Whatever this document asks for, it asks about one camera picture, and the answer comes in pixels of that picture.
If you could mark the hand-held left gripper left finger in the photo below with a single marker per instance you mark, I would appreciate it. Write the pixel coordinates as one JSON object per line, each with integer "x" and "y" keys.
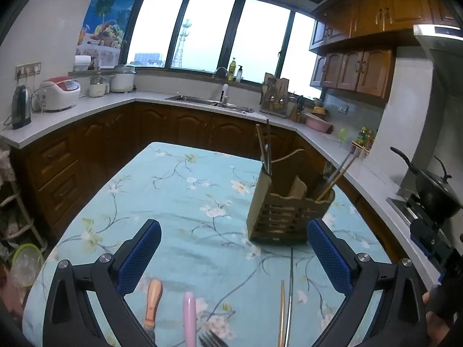
{"x": 141, "y": 253}

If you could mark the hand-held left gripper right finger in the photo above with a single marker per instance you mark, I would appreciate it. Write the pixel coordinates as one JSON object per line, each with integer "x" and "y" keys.
{"x": 331, "y": 256}

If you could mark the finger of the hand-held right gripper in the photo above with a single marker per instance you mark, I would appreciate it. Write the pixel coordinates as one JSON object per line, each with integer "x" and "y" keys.
{"x": 421, "y": 238}

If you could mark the wooden utensil holder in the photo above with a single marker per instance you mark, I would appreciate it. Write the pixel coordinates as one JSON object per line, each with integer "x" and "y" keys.
{"x": 285, "y": 217}

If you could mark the brass wooden chopstick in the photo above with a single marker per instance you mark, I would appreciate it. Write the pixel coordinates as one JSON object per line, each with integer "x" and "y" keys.
{"x": 342, "y": 178}

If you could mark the silver metal chopstick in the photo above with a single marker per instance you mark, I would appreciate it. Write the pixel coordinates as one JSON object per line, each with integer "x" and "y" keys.
{"x": 290, "y": 296}
{"x": 338, "y": 171}

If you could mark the person's right hand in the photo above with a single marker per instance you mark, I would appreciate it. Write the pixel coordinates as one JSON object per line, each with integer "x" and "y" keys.
{"x": 437, "y": 332}

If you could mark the gas stove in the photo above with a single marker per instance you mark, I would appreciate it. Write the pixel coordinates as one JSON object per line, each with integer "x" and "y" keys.
{"x": 405, "y": 206}

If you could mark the black wok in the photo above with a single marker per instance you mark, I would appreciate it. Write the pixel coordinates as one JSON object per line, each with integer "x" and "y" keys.
{"x": 437, "y": 195}

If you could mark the teal floral tablecloth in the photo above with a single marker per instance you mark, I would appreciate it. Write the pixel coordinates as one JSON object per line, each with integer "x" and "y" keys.
{"x": 199, "y": 206}

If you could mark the spice bottle rack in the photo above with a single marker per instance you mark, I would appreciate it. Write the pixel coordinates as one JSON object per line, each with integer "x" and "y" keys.
{"x": 363, "y": 141}

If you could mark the green rimmed plastic bowl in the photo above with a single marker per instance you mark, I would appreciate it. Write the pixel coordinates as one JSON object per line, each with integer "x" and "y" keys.
{"x": 27, "y": 265}

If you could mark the green plastic brush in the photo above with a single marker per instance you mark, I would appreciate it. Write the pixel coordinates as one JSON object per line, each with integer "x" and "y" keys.
{"x": 343, "y": 135}

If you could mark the pink basin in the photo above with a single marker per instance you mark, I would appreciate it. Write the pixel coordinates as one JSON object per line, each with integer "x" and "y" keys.
{"x": 318, "y": 123}

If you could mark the brown wooden base cabinets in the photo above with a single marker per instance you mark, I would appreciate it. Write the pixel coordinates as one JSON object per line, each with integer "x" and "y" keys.
{"x": 181, "y": 123}

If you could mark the yellow bowl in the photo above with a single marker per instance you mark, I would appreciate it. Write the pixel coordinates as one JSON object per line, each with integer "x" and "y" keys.
{"x": 319, "y": 111}

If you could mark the knife block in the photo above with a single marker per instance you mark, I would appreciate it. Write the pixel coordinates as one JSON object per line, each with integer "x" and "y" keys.
{"x": 297, "y": 110}

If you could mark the white kitchen countertop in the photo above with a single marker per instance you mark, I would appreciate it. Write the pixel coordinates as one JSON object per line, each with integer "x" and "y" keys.
{"x": 108, "y": 101}

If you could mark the steel sink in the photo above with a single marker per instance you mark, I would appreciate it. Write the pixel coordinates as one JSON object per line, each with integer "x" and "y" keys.
{"x": 202, "y": 100}

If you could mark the small white appliance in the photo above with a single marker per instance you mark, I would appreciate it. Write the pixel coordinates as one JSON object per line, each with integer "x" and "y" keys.
{"x": 98, "y": 86}

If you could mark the wooden countertop utensil rack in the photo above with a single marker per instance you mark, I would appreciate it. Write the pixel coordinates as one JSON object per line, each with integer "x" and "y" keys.
{"x": 274, "y": 94}

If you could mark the white steamer pot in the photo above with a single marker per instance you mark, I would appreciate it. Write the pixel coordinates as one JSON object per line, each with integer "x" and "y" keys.
{"x": 123, "y": 79}

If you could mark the white and red rice cooker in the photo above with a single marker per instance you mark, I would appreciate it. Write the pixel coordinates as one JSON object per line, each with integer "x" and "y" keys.
{"x": 59, "y": 94}

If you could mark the kitchen faucet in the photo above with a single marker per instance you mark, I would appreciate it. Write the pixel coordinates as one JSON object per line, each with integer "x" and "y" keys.
{"x": 224, "y": 86}

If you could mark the steel electric kettle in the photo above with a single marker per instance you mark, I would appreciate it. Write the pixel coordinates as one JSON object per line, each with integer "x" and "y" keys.
{"x": 21, "y": 108}

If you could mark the steel range hood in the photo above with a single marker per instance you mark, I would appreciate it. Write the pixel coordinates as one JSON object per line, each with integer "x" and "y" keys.
{"x": 439, "y": 39}

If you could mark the clear soap dispenser bottle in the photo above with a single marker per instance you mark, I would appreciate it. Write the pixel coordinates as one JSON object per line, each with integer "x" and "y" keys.
{"x": 240, "y": 74}

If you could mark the yellow oil bottle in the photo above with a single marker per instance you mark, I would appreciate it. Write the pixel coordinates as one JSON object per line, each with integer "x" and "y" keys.
{"x": 232, "y": 70}

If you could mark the kitchen window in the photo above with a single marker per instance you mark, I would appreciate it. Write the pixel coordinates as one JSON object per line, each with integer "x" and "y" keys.
{"x": 217, "y": 32}

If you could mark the brown wooden wall cabinets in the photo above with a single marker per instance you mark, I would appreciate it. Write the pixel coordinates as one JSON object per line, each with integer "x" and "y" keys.
{"x": 361, "y": 68}

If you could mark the double wall socket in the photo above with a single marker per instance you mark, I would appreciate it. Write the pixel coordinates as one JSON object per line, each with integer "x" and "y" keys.
{"x": 28, "y": 70}

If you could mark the fruit wall poster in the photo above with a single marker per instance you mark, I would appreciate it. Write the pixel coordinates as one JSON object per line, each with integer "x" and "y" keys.
{"x": 108, "y": 18}

